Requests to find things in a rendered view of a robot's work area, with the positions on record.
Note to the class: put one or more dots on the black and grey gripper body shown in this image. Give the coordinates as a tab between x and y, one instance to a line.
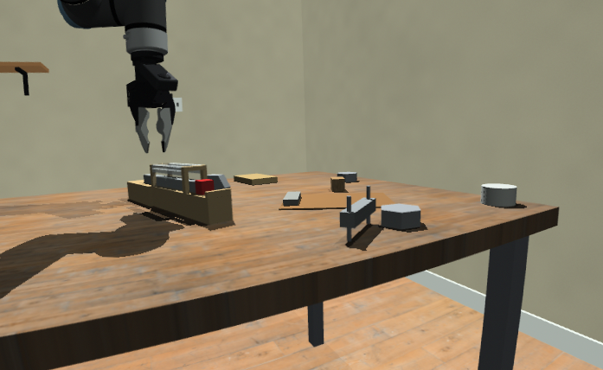
146	92

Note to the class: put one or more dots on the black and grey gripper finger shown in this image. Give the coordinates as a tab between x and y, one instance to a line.
141	116
165	120

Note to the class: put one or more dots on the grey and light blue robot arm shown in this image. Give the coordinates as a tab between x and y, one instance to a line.
145	29

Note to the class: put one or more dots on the small wooden block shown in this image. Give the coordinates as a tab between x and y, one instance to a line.
337	184

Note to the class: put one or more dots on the grey cylinder with white top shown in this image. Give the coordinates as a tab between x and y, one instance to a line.
498	195

